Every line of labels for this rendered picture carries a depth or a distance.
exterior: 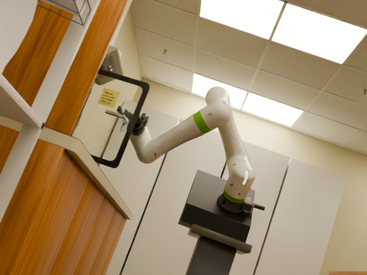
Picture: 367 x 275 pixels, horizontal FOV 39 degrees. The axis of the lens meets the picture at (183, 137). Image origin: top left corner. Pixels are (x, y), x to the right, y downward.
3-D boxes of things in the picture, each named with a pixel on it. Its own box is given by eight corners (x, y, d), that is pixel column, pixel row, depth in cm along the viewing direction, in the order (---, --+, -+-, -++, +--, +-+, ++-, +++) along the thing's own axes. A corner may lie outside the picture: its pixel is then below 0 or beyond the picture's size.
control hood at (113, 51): (85, 58, 228) (94, 39, 230) (96, 84, 259) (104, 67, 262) (110, 67, 227) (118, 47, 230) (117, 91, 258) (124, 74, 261)
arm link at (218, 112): (235, 109, 259) (223, 90, 253) (238, 121, 248) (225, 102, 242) (204, 126, 263) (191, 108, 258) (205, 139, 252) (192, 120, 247)
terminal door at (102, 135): (51, 147, 219) (88, 65, 229) (117, 169, 213) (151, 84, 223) (51, 146, 218) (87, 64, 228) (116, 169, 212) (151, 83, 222)
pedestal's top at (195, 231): (240, 254, 290) (242, 247, 291) (250, 253, 259) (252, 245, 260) (187, 234, 291) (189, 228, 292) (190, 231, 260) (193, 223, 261)
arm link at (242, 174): (243, 188, 286) (255, 161, 277) (246, 205, 273) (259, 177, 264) (220, 183, 284) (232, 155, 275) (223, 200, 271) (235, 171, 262)
